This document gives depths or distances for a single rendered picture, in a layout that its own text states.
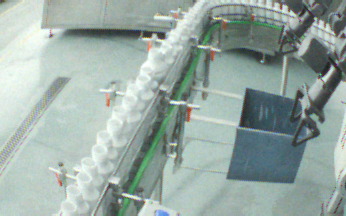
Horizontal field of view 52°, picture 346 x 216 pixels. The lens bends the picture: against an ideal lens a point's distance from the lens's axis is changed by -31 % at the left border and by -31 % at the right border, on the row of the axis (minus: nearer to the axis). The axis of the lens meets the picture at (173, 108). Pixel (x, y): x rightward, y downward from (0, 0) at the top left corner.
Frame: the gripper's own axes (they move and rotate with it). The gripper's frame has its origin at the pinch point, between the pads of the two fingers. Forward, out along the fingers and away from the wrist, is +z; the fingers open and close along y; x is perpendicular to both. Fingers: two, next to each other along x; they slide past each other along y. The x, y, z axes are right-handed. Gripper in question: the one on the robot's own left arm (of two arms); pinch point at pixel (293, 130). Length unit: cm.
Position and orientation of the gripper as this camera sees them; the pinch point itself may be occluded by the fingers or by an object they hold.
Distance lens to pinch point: 91.6
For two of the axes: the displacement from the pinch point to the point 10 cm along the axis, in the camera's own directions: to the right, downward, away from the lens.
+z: -5.3, 6.9, 4.9
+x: 8.3, 5.3, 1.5
